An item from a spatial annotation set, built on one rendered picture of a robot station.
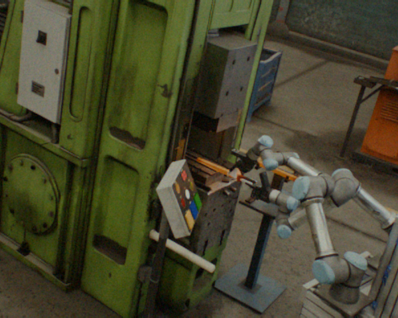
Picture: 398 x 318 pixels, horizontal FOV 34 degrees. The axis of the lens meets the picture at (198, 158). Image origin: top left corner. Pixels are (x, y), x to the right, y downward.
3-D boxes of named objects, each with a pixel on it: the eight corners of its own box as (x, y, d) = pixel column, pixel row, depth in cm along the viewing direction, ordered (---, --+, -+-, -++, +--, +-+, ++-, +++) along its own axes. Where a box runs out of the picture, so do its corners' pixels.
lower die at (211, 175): (223, 178, 396) (225, 166, 392) (204, 187, 380) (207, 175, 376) (170, 152, 415) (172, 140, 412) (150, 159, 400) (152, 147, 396)
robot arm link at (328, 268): (353, 279, 309) (324, 171, 326) (328, 283, 302) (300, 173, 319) (339, 284, 319) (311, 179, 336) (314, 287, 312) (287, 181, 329)
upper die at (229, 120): (235, 125, 381) (238, 110, 377) (215, 132, 365) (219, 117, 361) (179, 101, 400) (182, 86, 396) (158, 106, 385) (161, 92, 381)
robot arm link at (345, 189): (363, 199, 339) (284, 244, 354) (359, 190, 349) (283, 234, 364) (350, 183, 336) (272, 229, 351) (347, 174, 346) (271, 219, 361)
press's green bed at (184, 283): (214, 293, 442) (228, 236, 423) (181, 317, 413) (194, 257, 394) (152, 256, 468) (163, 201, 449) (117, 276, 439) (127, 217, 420)
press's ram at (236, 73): (251, 106, 387) (266, 42, 370) (214, 119, 357) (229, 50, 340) (195, 83, 407) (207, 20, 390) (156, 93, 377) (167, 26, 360)
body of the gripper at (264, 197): (249, 196, 373) (266, 205, 368) (251, 183, 370) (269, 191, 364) (255, 192, 379) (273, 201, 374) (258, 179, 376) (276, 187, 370)
